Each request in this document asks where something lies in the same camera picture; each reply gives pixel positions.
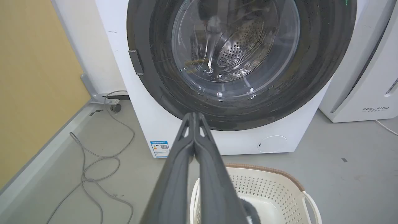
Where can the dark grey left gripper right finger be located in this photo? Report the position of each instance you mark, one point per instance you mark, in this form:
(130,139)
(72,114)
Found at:
(214,186)

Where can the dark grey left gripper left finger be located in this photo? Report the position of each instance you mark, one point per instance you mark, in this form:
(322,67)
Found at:
(174,183)

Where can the dark cloth item in basket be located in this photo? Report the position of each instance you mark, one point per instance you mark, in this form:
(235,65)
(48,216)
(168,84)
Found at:
(251,212)

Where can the blue energy label sticker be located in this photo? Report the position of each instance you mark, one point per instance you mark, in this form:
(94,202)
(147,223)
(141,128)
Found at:
(160,149)

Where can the cream perforated laundry basket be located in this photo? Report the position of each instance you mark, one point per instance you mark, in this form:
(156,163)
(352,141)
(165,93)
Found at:
(273,193)

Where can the white washing machine body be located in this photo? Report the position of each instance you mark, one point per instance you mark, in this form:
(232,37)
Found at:
(149,93)

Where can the round black glass washer door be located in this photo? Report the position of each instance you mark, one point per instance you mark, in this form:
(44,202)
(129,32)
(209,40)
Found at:
(236,62)

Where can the white Feelbird appliance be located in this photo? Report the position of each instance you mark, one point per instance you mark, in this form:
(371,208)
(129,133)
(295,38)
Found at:
(363,71)

